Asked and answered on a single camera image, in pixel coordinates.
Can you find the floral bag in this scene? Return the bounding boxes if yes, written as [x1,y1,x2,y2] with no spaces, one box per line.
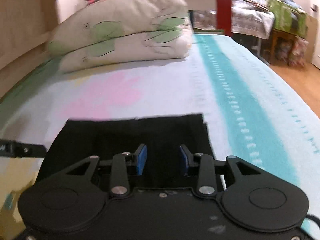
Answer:
[287,37,309,67]

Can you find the wooden stool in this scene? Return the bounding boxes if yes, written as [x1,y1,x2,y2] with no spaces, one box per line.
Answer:
[261,29,298,65]

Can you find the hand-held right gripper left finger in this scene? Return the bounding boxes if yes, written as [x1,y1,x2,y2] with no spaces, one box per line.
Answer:
[65,143,147,197]

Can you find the black pants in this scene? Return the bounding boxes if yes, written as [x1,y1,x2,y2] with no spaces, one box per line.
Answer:
[37,114,226,188]

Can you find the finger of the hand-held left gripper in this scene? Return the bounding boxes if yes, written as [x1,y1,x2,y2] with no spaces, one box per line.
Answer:
[0,138,48,159]

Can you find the floral pastel blanket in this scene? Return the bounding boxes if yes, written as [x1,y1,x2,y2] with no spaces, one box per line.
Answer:
[0,34,320,240]

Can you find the red post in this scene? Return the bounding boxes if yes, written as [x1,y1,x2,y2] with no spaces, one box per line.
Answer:
[216,0,232,37]

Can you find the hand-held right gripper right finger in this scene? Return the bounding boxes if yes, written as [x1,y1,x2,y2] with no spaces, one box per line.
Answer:
[178,144,262,196]

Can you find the white door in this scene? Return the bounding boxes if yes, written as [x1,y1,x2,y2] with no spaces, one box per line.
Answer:
[310,0,320,71]

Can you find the striped white cloth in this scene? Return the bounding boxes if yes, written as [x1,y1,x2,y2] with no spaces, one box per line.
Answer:
[231,0,275,40]

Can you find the leaf print pillow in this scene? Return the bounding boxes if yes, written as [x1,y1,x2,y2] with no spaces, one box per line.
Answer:
[47,0,188,56]
[59,29,194,74]

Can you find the green bag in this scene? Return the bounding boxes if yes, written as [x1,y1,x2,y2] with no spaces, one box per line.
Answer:
[267,0,308,38]

